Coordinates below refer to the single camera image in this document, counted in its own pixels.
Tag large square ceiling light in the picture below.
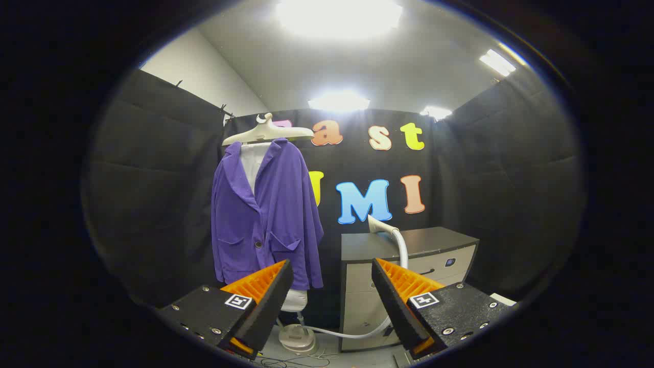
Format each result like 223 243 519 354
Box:
276 0 404 39

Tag long ceiling light strip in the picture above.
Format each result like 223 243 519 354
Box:
479 49 517 77

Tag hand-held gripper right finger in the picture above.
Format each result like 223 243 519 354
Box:
371 258 517 361

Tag purple jacket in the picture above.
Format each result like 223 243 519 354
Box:
211 138 325 291

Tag grey cabinet with dark top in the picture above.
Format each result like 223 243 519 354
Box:
340 226 480 352

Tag tangle of thin cables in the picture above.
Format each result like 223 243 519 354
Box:
253 350 333 368

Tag white garment steamer base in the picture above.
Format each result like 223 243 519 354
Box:
277 323 317 354

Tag white ironing back pad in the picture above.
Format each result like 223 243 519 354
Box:
240 142 309 312

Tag white clothes hanger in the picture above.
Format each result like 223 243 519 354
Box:
222 113 315 147

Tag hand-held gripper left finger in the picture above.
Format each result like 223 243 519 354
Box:
156 259 294 361

